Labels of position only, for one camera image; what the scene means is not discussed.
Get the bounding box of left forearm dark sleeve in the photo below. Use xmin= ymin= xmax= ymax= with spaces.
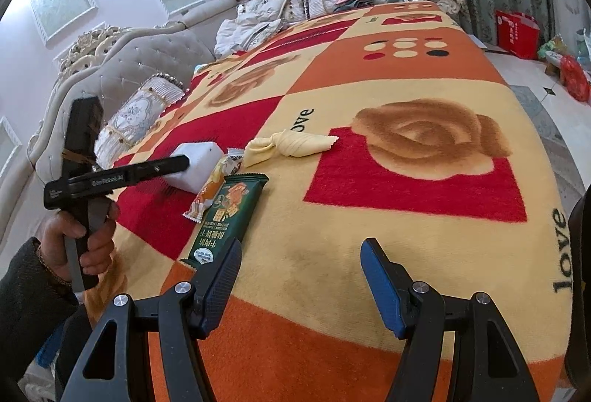
xmin=1 ymin=238 xmax=92 ymax=401

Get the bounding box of white square cushion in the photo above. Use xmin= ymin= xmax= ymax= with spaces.
xmin=214 ymin=0 xmax=307 ymax=59

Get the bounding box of orange snack wrapper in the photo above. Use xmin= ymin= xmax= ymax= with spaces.
xmin=182 ymin=155 xmax=242 ymax=224

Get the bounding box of orange red patterned blanket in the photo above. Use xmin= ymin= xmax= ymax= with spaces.
xmin=126 ymin=2 xmax=572 ymax=401

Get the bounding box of red bag on floor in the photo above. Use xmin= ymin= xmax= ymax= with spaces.
xmin=560 ymin=55 xmax=590 ymax=103

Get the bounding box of grey tufted headboard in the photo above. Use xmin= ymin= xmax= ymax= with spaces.
xmin=15 ymin=0 xmax=238 ymax=180

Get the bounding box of person's left hand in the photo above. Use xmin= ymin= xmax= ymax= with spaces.
xmin=35 ymin=200 xmax=122 ymax=284

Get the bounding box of crumpled yellow paper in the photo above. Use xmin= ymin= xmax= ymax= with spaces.
xmin=242 ymin=130 xmax=339 ymax=168

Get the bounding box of green snack wrapper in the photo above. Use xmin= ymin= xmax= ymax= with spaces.
xmin=183 ymin=173 xmax=269 ymax=274

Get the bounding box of red gift bag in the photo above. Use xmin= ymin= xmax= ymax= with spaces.
xmin=495 ymin=10 xmax=540 ymax=60

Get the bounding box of white bolster pillow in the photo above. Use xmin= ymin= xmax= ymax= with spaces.
xmin=94 ymin=73 xmax=185 ymax=169

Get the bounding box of white foam block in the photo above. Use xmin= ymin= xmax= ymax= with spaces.
xmin=163 ymin=142 xmax=223 ymax=194

